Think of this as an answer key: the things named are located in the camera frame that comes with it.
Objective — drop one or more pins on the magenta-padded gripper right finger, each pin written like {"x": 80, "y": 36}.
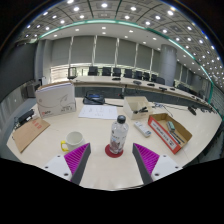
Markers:
{"x": 148, "y": 160}

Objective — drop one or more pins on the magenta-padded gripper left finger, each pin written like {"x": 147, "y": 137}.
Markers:
{"x": 76, "y": 159}

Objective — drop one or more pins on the clear water bottle black cap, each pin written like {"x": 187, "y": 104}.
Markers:
{"x": 118, "y": 136}

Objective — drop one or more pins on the open brown box red side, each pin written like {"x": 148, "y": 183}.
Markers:
{"x": 161, "y": 131}

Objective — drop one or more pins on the flat round red coaster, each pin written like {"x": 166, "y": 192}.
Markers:
{"x": 108, "y": 152}

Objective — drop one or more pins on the black pen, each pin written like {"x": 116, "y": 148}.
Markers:
{"x": 176, "y": 137}

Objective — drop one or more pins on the small green block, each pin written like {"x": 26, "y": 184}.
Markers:
{"x": 171, "y": 125}

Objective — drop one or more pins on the small open white box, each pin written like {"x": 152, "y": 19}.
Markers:
{"x": 130, "y": 111}

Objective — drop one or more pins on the white printed paper sheet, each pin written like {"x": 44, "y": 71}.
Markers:
{"x": 98, "y": 112}

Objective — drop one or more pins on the flat brown cardboard sheet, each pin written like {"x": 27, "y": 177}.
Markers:
{"x": 30, "y": 133}

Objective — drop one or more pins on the black desk phone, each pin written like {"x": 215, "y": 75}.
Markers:
{"x": 93, "y": 99}

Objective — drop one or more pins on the large white cardboard box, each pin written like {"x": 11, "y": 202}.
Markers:
{"x": 55, "y": 100}

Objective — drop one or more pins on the black power strip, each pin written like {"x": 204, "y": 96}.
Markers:
{"x": 25, "y": 117}

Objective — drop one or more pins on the black table microphone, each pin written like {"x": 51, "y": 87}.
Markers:
{"x": 192, "y": 110}

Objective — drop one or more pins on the long curved conference table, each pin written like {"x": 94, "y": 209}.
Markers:
{"x": 100, "y": 81}

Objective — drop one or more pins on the grey monitor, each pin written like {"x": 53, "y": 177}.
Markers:
{"x": 30, "y": 90}

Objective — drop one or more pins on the row of black office chairs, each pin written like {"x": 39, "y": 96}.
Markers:
{"x": 106, "y": 71}

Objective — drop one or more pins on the group of ceiling lights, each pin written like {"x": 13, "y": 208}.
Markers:
{"x": 104, "y": 5}

